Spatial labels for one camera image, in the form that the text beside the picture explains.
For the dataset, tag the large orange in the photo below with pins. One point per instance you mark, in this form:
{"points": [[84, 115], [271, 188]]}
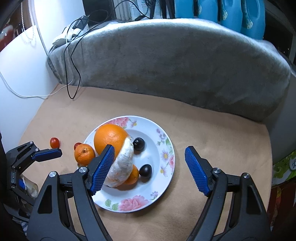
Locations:
{"points": [[108, 136]]}

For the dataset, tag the peeled pomelo segment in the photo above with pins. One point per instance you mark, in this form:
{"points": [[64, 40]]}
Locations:
{"points": [[123, 160]]}

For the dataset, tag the grey blanket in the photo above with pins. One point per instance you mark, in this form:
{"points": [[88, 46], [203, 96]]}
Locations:
{"points": [[173, 64]]}

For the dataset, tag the small mandarin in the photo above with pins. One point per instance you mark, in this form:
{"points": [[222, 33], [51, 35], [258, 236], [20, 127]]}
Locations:
{"points": [[133, 176]]}

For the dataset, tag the yellow green printed bag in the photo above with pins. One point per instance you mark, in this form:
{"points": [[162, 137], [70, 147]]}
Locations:
{"points": [[285, 168]]}

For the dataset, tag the black tripod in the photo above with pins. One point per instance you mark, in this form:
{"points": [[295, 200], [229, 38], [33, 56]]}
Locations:
{"points": [[167, 8]]}

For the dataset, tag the red cherry tomato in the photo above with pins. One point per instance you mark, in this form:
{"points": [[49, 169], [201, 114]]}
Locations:
{"points": [[77, 146], [54, 142]]}

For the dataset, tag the red round object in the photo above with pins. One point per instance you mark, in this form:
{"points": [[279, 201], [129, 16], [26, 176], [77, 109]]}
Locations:
{"points": [[7, 37]]}

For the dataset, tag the mandarin with stem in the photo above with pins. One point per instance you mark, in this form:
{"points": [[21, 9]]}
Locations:
{"points": [[84, 155]]}

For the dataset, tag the black power adapter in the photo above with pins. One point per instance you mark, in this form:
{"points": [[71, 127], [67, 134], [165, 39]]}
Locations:
{"points": [[81, 22]]}

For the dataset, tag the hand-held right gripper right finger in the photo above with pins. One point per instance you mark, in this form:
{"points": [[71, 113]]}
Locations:
{"points": [[196, 171]]}

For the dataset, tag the dark grape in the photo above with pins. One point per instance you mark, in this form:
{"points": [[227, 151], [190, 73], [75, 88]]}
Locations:
{"points": [[138, 144], [145, 171]]}

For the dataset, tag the white power adapter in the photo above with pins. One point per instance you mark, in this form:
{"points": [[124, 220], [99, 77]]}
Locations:
{"points": [[60, 39]]}

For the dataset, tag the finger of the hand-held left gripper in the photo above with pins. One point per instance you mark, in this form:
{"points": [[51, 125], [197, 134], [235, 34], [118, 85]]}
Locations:
{"points": [[46, 154]]}

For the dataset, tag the blue detergent bottle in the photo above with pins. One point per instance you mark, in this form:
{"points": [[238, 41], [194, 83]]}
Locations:
{"points": [[253, 20], [186, 8], [208, 10], [231, 14]]}

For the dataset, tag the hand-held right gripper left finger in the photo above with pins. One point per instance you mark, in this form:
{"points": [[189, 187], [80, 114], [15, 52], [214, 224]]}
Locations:
{"points": [[101, 171]]}

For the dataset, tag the white floral plate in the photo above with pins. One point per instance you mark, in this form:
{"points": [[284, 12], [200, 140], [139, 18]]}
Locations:
{"points": [[152, 148]]}

